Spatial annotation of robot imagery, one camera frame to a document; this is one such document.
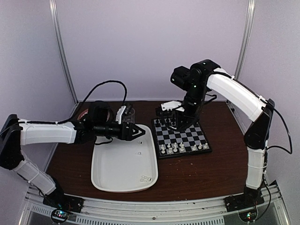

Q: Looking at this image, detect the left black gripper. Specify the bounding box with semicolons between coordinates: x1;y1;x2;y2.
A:
94;121;146;141

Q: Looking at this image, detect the white chess queen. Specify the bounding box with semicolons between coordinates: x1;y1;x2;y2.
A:
179;145;185;152

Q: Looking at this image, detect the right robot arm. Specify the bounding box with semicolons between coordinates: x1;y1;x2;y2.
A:
170;59;275;207

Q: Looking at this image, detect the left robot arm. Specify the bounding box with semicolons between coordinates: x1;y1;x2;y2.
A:
0;101;146;208

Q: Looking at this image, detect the black chess pieces row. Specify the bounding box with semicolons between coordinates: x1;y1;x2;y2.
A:
154;118;176;127

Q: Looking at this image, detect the white chess piece pair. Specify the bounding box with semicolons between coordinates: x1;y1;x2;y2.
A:
140;175;152;182

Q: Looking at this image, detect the clear drinking glass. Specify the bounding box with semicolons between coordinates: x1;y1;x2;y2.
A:
122;108;135;123

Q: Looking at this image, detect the black and white chessboard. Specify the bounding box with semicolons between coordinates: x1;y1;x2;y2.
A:
151;119;212;159

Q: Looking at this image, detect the white rectangular tray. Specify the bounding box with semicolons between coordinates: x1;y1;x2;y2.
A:
91;124;158;193

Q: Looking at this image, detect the patterned ceramic plate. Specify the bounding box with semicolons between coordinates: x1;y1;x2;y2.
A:
77;107;110;121

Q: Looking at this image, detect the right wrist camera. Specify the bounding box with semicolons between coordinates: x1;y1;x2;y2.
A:
155;101;185;117

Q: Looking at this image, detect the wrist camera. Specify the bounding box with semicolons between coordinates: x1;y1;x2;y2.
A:
155;101;185;117
115;103;133;124

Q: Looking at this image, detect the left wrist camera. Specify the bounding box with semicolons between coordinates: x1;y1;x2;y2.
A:
115;103;133;124

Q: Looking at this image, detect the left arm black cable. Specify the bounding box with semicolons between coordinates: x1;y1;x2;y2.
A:
58;80;128;124

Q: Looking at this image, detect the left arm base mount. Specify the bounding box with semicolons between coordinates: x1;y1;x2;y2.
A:
43;195;84;213

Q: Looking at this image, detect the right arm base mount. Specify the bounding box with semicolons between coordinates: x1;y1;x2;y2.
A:
224;194;264;212

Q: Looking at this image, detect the front aluminium rail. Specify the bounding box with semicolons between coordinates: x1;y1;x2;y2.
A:
18;182;289;225

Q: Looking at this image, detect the right aluminium frame post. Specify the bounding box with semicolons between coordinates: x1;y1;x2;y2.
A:
234;0;255;79

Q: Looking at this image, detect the aluminium frame post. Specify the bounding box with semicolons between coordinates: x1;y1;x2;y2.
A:
234;0;255;79
49;0;78;105

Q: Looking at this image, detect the left aluminium frame post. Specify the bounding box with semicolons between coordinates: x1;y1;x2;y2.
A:
49;0;78;105

